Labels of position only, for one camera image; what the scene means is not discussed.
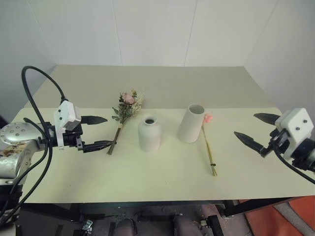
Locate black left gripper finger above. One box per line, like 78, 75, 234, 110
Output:
80, 115, 108, 125
83, 140, 117, 153

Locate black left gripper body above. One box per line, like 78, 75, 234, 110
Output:
62, 124, 86, 151

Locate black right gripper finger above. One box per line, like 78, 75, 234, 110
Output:
233, 131, 272, 157
253, 113, 282, 126

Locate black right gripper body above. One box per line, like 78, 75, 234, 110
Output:
269, 128, 288, 153

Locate white bottle-shaped vase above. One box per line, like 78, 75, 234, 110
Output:
137, 114, 162, 153

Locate white cylinder vase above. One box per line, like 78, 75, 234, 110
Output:
177, 103, 206, 144

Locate dried bouquet with pink rose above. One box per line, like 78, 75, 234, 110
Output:
106, 88, 145, 155

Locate pink flower on long stem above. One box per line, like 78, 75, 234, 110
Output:
201, 113, 218, 177

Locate orange floor mat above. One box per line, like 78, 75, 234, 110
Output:
242, 196, 315, 236

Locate dark rounded shape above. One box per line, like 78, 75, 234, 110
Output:
115, 216, 137, 236

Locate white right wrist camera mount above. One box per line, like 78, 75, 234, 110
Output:
275, 108, 315, 161

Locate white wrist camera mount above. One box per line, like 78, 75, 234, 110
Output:
53, 100, 82, 150
275, 108, 315, 161

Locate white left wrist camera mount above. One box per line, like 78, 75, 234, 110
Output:
53, 100, 82, 150

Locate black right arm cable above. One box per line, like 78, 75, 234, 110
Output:
273, 147, 315, 185

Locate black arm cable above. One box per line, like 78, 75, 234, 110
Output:
0, 65, 68, 222
273, 147, 315, 185

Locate black table frame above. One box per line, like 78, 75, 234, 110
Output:
18, 196, 295, 223

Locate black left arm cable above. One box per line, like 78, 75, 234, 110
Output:
0, 65, 68, 222

